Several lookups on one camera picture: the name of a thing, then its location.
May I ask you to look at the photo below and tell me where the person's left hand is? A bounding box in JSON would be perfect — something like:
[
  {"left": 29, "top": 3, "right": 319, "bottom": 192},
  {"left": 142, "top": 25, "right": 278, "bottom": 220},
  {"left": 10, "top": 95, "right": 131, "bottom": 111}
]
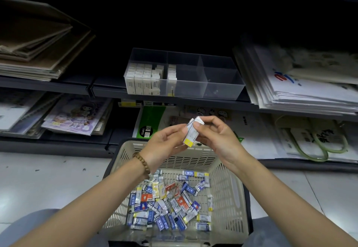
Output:
[{"left": 139, "top": 123, "right": 189, "bottom": 175}]

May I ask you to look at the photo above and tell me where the person's right hand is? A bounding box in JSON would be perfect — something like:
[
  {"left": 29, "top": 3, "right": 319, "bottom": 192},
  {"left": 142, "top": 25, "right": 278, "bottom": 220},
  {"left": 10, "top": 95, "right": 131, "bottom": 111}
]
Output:
[{"left": 193, "top": 116, "right": 249, "bottom": 172}]

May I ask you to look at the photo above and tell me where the yellow eraser bundle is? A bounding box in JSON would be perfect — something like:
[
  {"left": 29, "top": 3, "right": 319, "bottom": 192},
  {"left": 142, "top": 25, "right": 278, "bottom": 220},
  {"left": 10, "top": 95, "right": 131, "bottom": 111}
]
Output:
[{"left": 182, "top": 116, "right": 205, "bottom": 148}]

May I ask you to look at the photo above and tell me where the clear plastic divided tray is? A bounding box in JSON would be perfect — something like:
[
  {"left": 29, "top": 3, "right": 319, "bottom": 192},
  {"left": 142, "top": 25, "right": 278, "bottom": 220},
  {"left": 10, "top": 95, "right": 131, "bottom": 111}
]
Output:
[{"left": 123, "top": 48, "right": 246, "bottom": 101}]

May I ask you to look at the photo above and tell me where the beige plastic shopping basket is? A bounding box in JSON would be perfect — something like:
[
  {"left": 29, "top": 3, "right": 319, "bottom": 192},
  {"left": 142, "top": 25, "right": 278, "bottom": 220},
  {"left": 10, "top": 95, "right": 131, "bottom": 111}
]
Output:
[{"left": 98, "top": 138, "right": 254, "bottom": 247}]

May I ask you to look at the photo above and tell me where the pile of mixed packaged erasers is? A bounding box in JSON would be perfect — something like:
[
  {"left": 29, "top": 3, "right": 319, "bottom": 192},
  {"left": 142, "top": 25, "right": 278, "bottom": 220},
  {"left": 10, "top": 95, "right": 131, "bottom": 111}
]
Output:
[{"left": 126, "top": 169, "right": 214, "bottom": 232}]

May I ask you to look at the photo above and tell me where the row of sorted white erasers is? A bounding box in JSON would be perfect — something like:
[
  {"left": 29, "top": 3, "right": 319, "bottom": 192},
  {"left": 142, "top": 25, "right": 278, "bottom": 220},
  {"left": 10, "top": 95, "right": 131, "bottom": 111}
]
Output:
[{"left": 124, "top": 63, "right": 165, "bottom": 96}]

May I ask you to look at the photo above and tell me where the person's left forearm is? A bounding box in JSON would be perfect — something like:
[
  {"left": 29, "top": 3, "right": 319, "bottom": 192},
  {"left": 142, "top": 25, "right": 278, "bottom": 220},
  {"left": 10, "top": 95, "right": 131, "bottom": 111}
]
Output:
[{"left": 11, "top": 157, "right": 150, "bottom": 247}]

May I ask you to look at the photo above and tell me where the person's right forearm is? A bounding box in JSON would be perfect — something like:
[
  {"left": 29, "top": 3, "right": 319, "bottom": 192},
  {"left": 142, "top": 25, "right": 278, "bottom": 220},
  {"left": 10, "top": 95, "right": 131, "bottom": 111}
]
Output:
[{"left": 232, "top": 154, "right": 358, "bottom": 247}]

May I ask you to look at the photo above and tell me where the green and white paper pack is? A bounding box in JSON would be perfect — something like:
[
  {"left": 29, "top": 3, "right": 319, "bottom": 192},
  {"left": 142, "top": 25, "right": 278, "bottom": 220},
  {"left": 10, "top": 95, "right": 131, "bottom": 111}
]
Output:
[{"left": 132, "top": 105, "right": 280, "bottom": 160}]

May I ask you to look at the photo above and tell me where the dark metal shelf unit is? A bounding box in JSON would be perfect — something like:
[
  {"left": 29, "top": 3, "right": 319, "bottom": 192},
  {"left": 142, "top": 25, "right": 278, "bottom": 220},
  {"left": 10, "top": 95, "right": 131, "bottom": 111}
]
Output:
[{"left": 0, "top": 0, "right": 358, "bottom": 173}]

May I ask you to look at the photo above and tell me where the purple cartoon cover book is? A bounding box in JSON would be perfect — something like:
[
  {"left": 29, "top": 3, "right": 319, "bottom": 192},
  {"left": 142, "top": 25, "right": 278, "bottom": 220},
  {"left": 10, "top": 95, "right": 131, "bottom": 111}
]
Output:
[{"left": 41, "top": 95, "right": 113, "bottom": 136}]

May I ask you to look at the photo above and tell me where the white pack with green loop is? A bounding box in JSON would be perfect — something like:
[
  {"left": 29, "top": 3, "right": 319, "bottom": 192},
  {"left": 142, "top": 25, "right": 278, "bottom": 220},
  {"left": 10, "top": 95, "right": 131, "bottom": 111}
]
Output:
[{"left": 273, "top": 115, "right": 358, "bottom": 163}]

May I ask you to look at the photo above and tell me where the white poster paper stack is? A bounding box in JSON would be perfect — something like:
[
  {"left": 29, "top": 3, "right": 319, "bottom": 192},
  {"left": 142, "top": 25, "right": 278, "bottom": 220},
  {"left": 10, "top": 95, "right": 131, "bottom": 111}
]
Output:
[{"left": 232, "top": 38, "right": 358, "bottom": 116}]

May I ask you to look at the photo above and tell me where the spiral sketch pad stack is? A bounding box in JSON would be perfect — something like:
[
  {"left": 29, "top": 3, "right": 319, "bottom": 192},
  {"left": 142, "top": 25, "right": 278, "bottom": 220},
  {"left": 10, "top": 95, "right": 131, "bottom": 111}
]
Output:
[{"left": 0, "top": 90, "right": 62, "bottom": 139}]

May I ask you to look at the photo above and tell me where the brown sketchbook stack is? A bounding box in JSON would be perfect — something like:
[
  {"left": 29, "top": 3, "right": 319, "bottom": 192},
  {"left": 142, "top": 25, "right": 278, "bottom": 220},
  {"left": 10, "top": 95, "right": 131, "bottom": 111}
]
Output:
[{"left": 0, "top": 0, "right": 96, "bottom": 82}]

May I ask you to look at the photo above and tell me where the wooden bead bracelet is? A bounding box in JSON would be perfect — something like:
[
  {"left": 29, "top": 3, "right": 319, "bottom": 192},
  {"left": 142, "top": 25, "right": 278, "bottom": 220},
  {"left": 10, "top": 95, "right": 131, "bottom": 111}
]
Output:
[{"left": 132, "top": 152, "right": 151, "bottom": 176}]

